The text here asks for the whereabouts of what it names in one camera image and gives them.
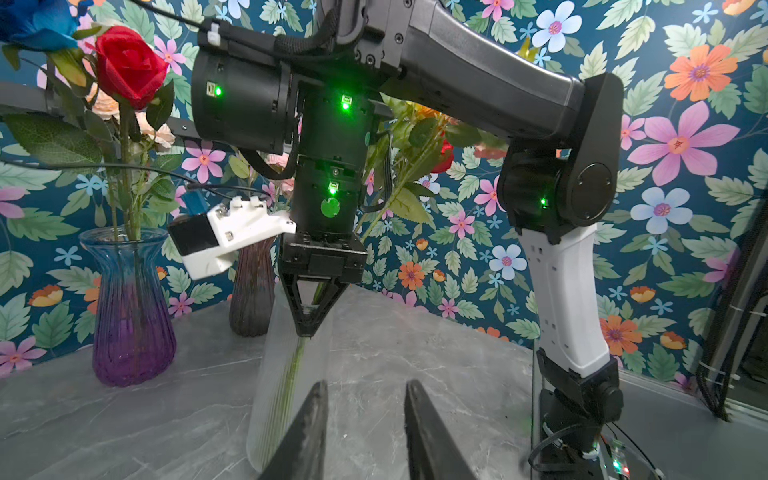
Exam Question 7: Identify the black wall hook rack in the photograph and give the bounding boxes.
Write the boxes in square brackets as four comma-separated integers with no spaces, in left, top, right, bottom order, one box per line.
[0,80,202,142]

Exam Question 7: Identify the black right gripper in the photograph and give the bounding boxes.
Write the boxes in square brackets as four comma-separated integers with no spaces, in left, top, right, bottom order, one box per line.
[278,156,367,338]

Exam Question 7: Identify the pink carnation top flower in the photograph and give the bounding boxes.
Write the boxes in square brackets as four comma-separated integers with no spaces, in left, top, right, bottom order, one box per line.
[266,153,295,197]

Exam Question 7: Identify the red artificial rose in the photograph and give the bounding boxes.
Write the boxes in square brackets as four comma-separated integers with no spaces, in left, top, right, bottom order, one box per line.
[3,26,176,240]

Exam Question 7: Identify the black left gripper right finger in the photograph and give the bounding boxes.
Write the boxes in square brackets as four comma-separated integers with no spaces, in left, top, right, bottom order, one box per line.
[404,379,475,480]

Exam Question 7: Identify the dark smoky glass vase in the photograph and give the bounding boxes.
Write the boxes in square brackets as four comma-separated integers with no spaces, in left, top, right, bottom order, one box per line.
[229,239,275,337]

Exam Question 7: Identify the clear glass vase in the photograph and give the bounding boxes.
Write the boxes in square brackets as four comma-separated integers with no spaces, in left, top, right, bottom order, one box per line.
[246,286,334,474]

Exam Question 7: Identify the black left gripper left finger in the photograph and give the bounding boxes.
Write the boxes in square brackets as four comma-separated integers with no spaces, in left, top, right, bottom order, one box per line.
[259,380,329,480]

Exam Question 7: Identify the blue artificial rose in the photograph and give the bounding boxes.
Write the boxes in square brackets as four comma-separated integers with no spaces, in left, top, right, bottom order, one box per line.
[1,0,93,71]

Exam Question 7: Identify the purple blue glass vase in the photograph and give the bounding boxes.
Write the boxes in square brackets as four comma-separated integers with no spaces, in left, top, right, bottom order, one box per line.
[79,227,176,387]

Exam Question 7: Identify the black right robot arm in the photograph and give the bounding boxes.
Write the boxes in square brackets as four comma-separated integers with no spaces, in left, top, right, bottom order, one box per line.
[192,1,623,479]

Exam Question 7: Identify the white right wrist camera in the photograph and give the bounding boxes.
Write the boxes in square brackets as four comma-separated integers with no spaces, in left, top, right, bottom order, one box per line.
[168,196,296,280]

